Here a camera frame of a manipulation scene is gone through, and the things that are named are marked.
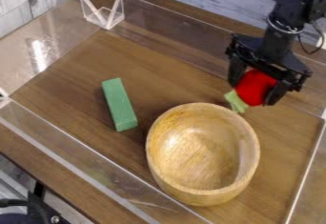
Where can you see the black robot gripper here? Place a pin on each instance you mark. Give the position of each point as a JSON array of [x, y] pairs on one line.
[[268, 54]]

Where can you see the wooden bowl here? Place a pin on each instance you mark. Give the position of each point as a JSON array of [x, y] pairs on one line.
[[203, 153]]

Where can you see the black clamp with cable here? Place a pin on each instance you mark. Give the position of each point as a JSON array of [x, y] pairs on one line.
[[39, 213]]

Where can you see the green rectangular block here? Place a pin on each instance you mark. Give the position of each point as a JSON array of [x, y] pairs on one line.
[[119, 105]]

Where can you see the clear acrylic corner bracket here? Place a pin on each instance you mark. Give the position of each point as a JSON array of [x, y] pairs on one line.
[[103, 17]]

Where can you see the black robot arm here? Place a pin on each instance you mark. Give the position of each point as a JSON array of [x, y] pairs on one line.
[[291, 15]]

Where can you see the red plush strawberry toy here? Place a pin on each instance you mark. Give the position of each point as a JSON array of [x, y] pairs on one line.
[[250, 91]]

